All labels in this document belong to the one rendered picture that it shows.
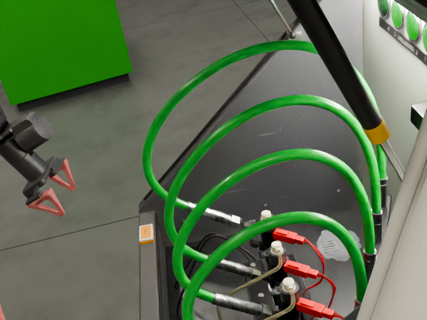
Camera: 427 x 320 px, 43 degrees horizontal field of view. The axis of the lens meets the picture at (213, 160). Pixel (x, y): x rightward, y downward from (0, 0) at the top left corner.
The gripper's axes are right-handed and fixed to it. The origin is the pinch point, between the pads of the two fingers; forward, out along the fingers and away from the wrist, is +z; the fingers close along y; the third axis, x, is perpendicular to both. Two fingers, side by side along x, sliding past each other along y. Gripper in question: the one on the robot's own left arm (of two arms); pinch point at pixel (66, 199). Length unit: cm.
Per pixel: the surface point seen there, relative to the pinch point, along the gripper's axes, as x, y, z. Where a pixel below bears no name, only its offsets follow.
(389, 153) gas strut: -74, -58, -12
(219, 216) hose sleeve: -42, -29, 5
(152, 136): -43, -30, -14
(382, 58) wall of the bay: -76, -2, 8
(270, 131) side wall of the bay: -48, 5, 13
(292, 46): -67, -27, -13
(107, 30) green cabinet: 85, 282, 18
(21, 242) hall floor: 121, 102, 50
